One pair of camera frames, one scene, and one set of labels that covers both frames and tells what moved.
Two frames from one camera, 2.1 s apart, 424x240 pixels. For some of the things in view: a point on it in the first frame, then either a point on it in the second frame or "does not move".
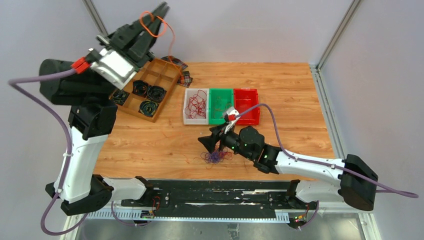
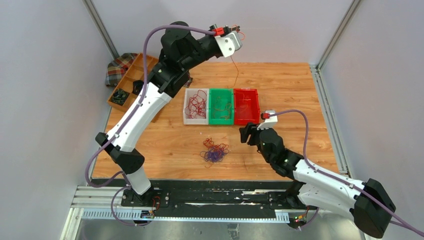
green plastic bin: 219,99 does not move
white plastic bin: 196,106 does not move
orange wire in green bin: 217,112 does not move
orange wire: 167,24 → 242,38
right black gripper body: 230,140 → 254,138
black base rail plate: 225,197 does not move
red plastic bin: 244,99 does not move
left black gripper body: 119,45 → 226,30
